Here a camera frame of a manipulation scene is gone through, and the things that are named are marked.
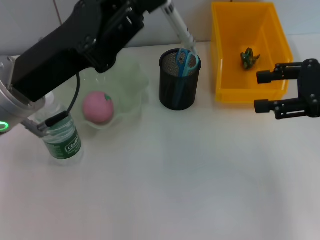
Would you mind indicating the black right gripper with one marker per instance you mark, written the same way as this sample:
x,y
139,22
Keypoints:
x,y
311,82

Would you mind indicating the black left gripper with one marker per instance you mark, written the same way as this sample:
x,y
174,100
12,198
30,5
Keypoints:
x,y
62,55

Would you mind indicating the green plastic wrapper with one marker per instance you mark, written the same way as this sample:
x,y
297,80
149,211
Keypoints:
x,y
248,60

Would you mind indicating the clear grey ballpoint pen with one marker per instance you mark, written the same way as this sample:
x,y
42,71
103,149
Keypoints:
x,y
178,25

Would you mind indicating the blue scissors with sheath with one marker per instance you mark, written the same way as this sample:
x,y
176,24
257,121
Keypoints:
x,y
186,65

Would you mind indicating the pink toy peach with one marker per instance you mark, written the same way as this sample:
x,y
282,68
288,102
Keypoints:
x,y
97,107

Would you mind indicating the clear water bottle green label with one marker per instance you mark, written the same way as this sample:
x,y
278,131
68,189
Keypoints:
x,y
65,145

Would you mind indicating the pale green glass fruit plate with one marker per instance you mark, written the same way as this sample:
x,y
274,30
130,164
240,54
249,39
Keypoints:
x,y
125,82

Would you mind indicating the black mesh pen holder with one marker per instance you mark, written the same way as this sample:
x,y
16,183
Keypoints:
x,y
175,95

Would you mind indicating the yellow plastic storage bin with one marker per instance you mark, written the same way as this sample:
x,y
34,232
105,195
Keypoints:
x,y
232,50

